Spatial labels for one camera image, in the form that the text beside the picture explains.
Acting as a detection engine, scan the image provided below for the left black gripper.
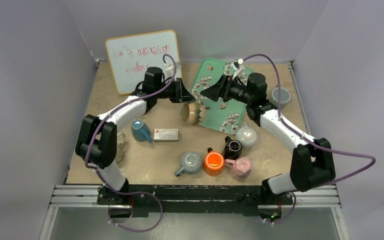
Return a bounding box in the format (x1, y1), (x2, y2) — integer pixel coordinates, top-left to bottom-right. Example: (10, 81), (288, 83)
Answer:
(154, 77), (195, 103)

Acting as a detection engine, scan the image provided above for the beige brown mug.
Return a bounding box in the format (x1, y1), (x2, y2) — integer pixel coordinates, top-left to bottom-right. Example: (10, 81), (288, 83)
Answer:
(180, 102), (207, 126)

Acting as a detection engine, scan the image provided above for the grey mug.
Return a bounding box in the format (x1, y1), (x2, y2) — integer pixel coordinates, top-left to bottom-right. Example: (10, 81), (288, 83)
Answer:
(269, 86), (292, 110)

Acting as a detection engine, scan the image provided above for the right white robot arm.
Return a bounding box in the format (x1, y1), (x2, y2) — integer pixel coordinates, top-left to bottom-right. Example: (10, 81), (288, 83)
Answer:
(200, 73), (336, 204)

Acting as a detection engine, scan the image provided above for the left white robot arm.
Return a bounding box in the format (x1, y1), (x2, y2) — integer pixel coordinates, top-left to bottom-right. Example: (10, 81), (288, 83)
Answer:
(75, 62), (195, 205)

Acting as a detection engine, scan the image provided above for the white speckled mug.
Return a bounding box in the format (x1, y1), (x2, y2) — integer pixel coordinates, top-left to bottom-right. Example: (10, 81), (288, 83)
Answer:
(235, 122), (258, 149)

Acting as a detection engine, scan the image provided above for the blue teal mug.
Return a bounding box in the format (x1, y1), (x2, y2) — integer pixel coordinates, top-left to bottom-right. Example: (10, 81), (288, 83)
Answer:
(130, 119), (153, 143)

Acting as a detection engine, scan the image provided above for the black mug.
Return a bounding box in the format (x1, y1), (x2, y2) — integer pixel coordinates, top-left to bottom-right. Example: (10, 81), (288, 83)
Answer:
(222, 136), (243, 160)

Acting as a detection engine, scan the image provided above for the grey-blue upside-down mug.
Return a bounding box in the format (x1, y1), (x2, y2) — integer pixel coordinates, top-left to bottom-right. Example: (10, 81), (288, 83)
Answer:
(174, 151), (203, 177)

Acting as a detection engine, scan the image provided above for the orange mug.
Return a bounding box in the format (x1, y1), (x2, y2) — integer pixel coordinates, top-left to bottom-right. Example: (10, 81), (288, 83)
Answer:
(203, 147), (225, 177)

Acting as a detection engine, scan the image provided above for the pink faceted mug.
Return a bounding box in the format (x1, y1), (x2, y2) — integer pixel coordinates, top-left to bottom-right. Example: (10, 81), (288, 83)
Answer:
(224, 157), (252, 182)

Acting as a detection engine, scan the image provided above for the cream white mug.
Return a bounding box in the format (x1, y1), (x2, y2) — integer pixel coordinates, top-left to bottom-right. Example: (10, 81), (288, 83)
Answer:
(115, 133), (126, 166)

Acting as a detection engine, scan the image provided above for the green floral tray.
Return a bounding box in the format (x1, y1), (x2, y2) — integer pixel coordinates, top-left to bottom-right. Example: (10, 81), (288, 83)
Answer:
(189, 57), (246, 135)

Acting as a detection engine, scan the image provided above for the small white card box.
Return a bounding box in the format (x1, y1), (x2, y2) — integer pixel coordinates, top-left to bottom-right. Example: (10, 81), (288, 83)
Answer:
(153, 128), (179, 142)

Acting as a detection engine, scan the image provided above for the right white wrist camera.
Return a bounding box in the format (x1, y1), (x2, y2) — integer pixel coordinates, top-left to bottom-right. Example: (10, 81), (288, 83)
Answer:
(230, 58), (246, 79)

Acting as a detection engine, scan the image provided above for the white whiteboard yellow frame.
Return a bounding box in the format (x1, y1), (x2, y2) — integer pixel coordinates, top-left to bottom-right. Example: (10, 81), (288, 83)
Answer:
(105, 29), (180, 95)

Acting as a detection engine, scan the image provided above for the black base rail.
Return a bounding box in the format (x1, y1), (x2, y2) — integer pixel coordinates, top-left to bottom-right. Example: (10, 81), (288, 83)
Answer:
(49, 183), (342, 220)

